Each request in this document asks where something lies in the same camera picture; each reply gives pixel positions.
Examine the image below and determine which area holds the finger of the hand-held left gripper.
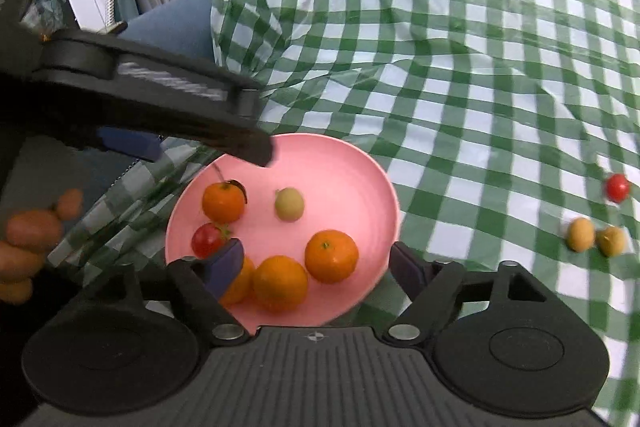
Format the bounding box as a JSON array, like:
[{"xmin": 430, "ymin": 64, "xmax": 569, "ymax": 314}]
[
  {"xmin": 99, "ymin": 51, "xmax": 276, "ymax": 168},
  {"xmin": 97, "ymin": 127, "xmax": 162, "ymax": 162}
]

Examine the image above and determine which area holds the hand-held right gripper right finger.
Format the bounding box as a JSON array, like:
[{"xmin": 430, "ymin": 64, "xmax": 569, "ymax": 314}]
[{"xmin": 382, "ymin": 241, "xmax": 549, "ymax": 344}]

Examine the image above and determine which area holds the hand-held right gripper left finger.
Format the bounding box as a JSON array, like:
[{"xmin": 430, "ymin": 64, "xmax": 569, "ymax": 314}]
[{"xmin": 70, "ymin": 238, "xmax": 250, "ymax": 347}]

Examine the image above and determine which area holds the small orange tangerine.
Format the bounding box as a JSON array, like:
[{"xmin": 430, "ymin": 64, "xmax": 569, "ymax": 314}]
[
  {"xmin": 304, "ymin": 230, "xmax": 360, "ymax": 284},
  {"xmin": 251, "ymin": 255, "xmax": 309, "ymax": 312},
  {"xmin": 218, "ymin": 257, "xmax": 256, "ymax": 306},
  {"xmin": 201, "ymin": 164, "xmax": 248, "ymax": 224}
]

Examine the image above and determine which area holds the red cherry tomato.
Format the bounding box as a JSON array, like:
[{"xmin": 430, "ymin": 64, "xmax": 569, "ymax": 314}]
[
  {"xmin": 606, "ymin": 173, "xmax": 631, "ymax": 202},
  {"xmin": 191, "ymin": 222, "xmax": 233, "ymax": 259}
]

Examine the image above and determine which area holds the yellow-green jujube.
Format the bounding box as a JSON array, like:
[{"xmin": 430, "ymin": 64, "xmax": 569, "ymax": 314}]
[
  {"xmin": 597, "ymin": 226, "xmax": 627, "ymax": 258},
  {"xmin": 567, "ymin": 217, "xmax": 596, "ymax": 253},
  {"xmin": 274, "ymin": 187, "xmax": 305, "ymax": 223}
]

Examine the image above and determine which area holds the pink round plate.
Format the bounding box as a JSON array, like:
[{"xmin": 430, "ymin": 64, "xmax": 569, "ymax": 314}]
[{"xmin": 165, "ymin": 133, "xmax": 401, "ymax": 330}]

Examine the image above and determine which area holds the person's left hand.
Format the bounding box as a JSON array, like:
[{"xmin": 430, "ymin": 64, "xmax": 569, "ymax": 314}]
[{"xmin": 0, "ymin": 188, "xmax": 84, "ymax": 305}]

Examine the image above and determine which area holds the teal patterned cloth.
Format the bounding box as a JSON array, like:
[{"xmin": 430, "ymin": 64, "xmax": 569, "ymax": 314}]
[{"xmin": 27, "ymin": 0, "xmax": 77, "ymax": 34}]

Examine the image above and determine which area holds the blue fabric cushion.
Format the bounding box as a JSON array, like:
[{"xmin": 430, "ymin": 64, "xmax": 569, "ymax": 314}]
[{"xmin": 117, "ymin": 0, "xmax": 217, "ymax": 64}]

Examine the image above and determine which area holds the green checked tablecloth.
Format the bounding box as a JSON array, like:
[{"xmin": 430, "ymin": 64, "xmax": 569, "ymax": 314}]
[{"xmin": 47, "ymin": 0, "xmax": 640, "ymax": 427}]

